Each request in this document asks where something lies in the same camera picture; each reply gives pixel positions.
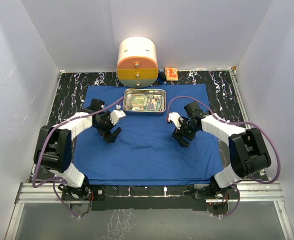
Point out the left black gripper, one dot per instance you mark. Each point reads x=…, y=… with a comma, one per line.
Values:
x=107, y=135

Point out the round three-drawer storage box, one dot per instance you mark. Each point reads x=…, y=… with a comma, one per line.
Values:
x=137, y=65

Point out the blue black clip tool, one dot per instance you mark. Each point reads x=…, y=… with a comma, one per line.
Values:
x=162, y=79

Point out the blue surgical cloth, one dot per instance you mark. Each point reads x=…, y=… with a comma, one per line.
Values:
x=146, y=154

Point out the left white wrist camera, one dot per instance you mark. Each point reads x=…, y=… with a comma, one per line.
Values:
x=116, y=115

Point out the packaged supplies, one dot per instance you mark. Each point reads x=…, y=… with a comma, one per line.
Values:
x=144, y=103

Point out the steel instrument tray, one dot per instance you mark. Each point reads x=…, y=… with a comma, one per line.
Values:
x=145, y=91

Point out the small orange spiral notebook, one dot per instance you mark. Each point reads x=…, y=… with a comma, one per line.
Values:
x=171, y=74

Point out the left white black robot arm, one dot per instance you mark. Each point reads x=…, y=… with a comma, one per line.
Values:
x=54, y=145

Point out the aluminium frame rail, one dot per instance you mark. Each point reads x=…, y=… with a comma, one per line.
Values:
x=252, y=212

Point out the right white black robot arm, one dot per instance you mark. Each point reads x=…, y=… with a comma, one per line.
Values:
x=247, y=148

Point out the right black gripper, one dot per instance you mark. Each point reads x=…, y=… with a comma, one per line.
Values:
x=178, y=134

